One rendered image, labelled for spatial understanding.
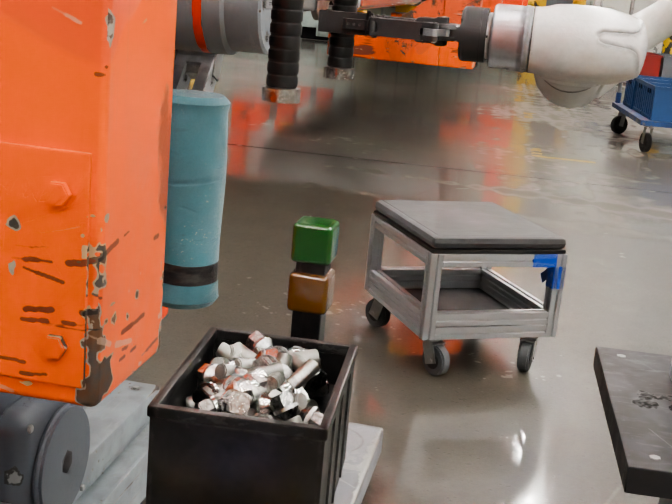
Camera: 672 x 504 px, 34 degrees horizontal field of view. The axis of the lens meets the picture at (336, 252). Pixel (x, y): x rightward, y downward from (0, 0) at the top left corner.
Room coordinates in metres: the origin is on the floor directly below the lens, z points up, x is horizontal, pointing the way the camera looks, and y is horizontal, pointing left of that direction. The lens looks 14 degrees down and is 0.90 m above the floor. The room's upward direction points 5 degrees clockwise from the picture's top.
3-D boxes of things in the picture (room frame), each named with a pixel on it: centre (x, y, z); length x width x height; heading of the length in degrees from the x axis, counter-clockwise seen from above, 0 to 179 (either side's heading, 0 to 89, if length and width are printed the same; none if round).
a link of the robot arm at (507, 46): (1.53, -0.21, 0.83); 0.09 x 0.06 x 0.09; 170
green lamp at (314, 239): (1.03, 0.02, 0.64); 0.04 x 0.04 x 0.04; 80
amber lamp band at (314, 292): (1.03, 0.02, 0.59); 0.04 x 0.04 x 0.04; 80
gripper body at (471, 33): (1.54, -0.14, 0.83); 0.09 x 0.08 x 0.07; 80
